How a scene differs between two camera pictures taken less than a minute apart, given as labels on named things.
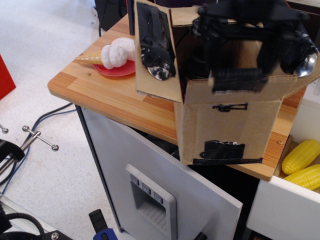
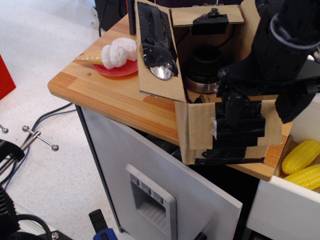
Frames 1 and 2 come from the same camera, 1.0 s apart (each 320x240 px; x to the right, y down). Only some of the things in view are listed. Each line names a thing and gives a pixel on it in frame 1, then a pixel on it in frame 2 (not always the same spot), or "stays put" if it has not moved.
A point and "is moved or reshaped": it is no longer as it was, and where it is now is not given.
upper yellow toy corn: (301, 156) stays put
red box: (7, 84) stays put
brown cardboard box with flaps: (228, 118) is moved or reshaped
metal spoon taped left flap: (159, 73) stays put
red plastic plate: (128, 68) stays put
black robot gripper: (278, 19) → (252, 77)
